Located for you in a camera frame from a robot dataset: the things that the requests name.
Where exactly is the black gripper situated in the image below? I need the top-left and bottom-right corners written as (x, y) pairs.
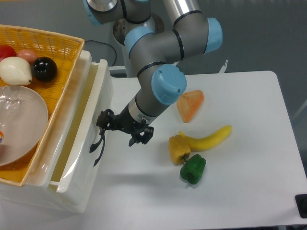
top-left (96, 105), bottom-right (154, 147)

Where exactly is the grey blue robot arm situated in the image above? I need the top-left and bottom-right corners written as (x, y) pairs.
top-left (84, 0), bottom-right (223, 145)

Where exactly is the white drawer cabinet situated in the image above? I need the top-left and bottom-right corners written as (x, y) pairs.
top-left (0, 50), bottom-right (113, 214)

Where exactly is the yellow bell pepper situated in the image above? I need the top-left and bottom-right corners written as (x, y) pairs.
top-left (168, 135), bottom-right (191, 165)

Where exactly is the green bell pepper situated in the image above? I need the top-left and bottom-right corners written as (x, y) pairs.
top-left (180, 154), bottom-right (207, 185)

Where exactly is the yellow banana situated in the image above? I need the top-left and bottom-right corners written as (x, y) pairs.
top-left (178, 125), bottom-right (232, 151)

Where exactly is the yellow woven basket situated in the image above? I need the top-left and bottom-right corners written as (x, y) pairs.
top-left (0, 24), bottom-right (85, 186)

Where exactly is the black ball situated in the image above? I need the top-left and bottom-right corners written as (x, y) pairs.
top-left (31, 57), bottom-right (58, 82)

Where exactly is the clear plastic bag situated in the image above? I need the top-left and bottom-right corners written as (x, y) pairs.
top-left (0, 86), bottom-right (21, 144)

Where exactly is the pink round fruit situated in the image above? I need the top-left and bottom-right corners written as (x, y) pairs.
top-left (16, 49), bottom-right (38, 65)

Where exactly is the red tomato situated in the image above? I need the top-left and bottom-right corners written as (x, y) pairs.
top-left (0, 45), bottom-right (16, 62)

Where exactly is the black table corner object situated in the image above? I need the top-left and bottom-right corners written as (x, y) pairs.
top-left (295, 194), bottom-right (307, 219)

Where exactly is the black floor cable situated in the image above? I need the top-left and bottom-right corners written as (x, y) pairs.
top-left (83, 39), bottom-right (118, 68)

